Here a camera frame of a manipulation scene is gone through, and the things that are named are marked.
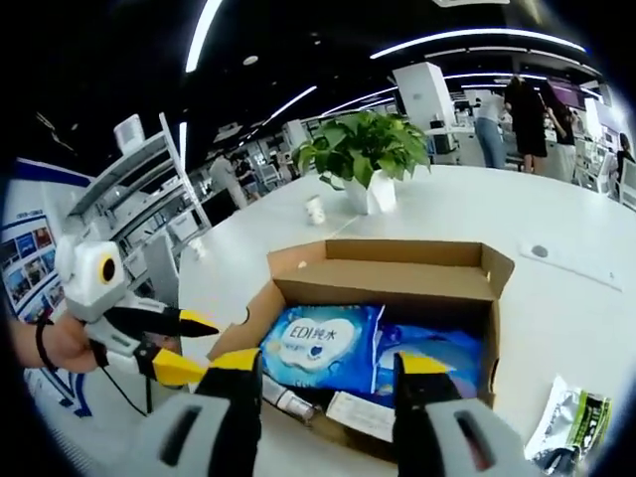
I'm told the white pump bottle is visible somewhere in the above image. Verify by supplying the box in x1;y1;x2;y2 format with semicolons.
261;375;324;423

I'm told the white square pillar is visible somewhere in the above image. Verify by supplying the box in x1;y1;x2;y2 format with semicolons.
392;62;451;133

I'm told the blue soft tissue pack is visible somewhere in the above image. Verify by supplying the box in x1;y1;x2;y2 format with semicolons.
372;322;486;398

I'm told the white table socket strip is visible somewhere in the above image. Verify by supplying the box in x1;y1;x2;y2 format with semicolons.
516;238;623;292

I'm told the blue wet wipes pack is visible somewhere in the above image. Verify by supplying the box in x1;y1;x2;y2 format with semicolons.
258;303;387;394

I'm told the ceiling light strip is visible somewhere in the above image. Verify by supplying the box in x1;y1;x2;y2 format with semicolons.
260;84;319;125
186;0;223;74
370;28;587;60

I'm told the white paper cup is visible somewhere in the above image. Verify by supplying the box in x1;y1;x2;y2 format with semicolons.
306;195;327;226

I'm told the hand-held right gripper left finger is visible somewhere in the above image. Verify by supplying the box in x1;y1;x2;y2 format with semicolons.
132;347;264;477

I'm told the black monitor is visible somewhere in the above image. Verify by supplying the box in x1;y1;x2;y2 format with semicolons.
201;188;235;228

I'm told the black wristband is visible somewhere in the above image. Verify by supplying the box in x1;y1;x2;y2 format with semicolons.
34;317;56;369

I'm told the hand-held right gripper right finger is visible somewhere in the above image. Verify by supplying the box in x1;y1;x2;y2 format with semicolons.
392;351;541;477

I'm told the person's left hand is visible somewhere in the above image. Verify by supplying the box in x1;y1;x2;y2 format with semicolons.
45;316;108;372

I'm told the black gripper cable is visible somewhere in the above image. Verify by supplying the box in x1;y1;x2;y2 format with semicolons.
96;357;150;416

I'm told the white printed carton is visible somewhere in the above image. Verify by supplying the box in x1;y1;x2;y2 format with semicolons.
325;391;398;443

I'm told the green potted plant white pot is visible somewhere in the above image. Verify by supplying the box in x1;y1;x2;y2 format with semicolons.
292;111;432;216

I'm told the brown cardboard shoe box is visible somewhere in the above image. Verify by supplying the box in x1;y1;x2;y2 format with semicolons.
206;238;516;448

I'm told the wall poster board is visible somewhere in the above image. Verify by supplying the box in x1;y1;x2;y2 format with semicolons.
0;198;69;319

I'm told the grey chair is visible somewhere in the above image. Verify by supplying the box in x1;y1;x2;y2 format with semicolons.
143;233;180;309

